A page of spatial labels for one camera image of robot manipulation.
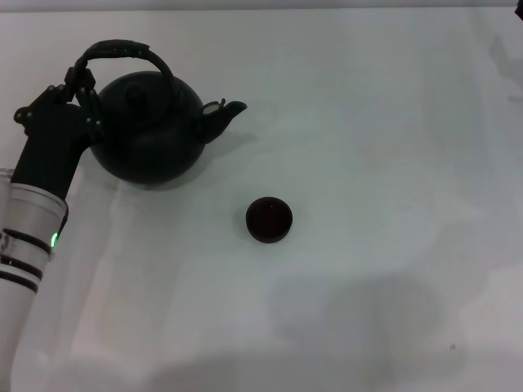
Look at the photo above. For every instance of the small dark teacup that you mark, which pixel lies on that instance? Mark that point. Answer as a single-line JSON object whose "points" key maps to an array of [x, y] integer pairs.
{"points": [[269, 222]]}

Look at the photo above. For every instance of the black round teapot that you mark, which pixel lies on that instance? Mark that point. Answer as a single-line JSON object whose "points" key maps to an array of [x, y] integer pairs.
{"points": [[151, 139]]}

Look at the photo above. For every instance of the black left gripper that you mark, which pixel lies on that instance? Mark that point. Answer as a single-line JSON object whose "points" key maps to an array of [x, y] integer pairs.
{"points": [[49, 143]]}

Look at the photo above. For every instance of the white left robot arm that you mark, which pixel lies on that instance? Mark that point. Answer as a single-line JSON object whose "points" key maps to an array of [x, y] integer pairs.
{"points": [[28, 265]]}

